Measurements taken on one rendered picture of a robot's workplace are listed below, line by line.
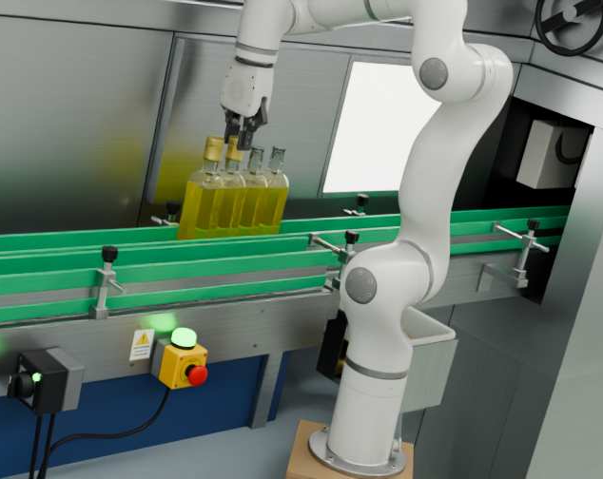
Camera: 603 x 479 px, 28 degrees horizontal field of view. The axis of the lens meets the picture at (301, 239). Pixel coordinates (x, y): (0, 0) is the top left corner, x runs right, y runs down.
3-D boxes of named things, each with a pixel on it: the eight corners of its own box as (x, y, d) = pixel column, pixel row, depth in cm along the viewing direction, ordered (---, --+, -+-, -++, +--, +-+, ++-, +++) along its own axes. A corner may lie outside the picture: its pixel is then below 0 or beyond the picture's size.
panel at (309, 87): (427, 190, 306) (461, 61, 296) (436, 194, 304) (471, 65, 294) (144, 200, 244) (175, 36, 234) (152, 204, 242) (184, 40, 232)
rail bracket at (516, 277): (481, 287, 304) (505, 204, 298) (534, 314, 293) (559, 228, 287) (470, 288, 301) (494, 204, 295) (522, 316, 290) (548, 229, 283)
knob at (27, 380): (18, 390, 198) (0, 392, 196) (22, 366, 197) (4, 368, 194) (31, 402, 195) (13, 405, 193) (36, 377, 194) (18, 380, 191)
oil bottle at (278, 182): (254, 260, 254) (275, 165, 248) (271, 270, 250) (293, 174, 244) (234, 262, 250) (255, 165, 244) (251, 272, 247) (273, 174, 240)
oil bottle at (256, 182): (233, 261, 250) (255, 165, 244) (250, 272, 247) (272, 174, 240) (212, 263, 246) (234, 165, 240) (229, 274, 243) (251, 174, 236)
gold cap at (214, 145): (200, 155, 232) (204, 133, 231) (217, 157, 234) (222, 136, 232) (205, 161, 229) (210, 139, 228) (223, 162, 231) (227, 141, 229)
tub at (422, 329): (377, 327, 269) (386, 292, 266) (451, 371, 254) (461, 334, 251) (322, 335, 256) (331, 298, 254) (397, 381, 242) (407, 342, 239)
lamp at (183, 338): (184, 338, 221) (187, 323, 220) (199, 348, 218) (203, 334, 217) (165, 340, 217) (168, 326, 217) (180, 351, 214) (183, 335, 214)
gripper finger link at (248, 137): (242, 116, 231) (235, 149, 233) (252, 121, 229) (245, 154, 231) (254, 117, 233) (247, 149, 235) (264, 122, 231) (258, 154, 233)
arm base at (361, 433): (398, 438, 237) (418, 353, 232) (413, 486, 219) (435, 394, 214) (303, 425, 235) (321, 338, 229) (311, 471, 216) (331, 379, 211)
